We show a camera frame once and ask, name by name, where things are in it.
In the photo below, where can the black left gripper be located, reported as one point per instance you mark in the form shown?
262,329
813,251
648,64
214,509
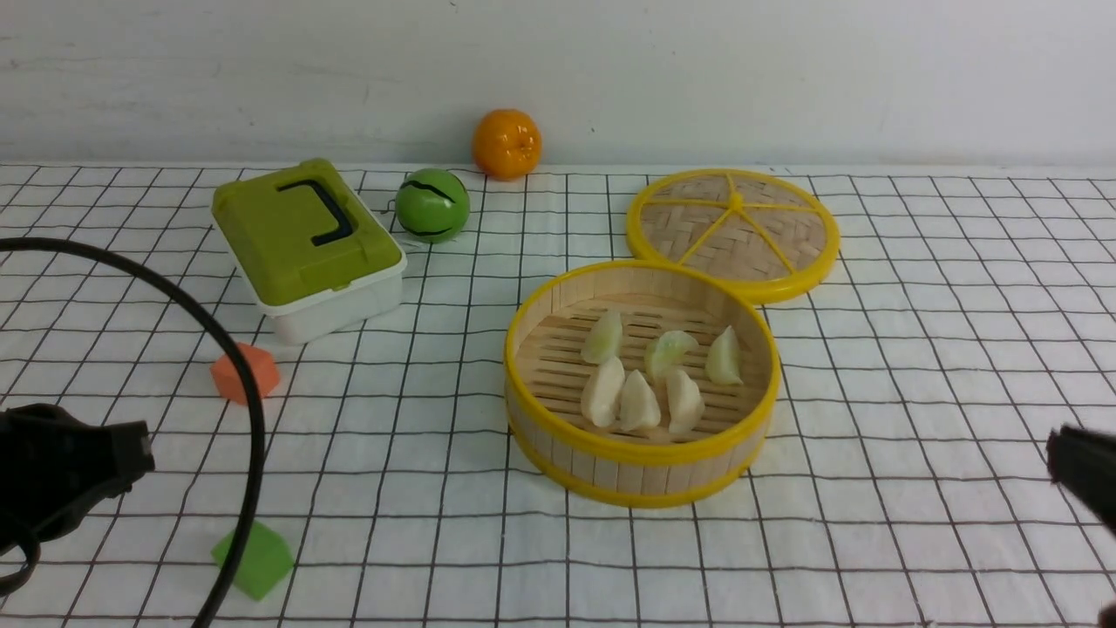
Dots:
55,469

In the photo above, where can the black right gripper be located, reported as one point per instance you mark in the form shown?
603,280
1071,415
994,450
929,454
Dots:
1083,462

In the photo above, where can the pale green dumpling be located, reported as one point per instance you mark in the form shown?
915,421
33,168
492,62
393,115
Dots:
604,339
722,364
667,351

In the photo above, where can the white dumpling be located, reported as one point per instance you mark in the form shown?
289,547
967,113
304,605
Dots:
638,404
685,401
600,395

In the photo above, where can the bamboo steamer lid yellow rim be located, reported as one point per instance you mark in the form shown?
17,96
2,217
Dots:
761,236

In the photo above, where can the bamboo steamer tray yellow rim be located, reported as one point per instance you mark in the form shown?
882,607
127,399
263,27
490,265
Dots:
650,468

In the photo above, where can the green foam cube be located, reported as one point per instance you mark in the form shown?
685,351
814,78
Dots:
265,562

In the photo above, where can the orange foam cube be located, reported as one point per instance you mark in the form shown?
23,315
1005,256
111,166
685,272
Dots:
262,365

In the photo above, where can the green lidded white box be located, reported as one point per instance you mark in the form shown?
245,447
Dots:
315,258

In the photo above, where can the green toy ball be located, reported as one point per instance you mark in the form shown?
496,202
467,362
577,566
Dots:
432,205

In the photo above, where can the orange toy fruit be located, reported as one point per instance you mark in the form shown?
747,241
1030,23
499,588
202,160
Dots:
506,144

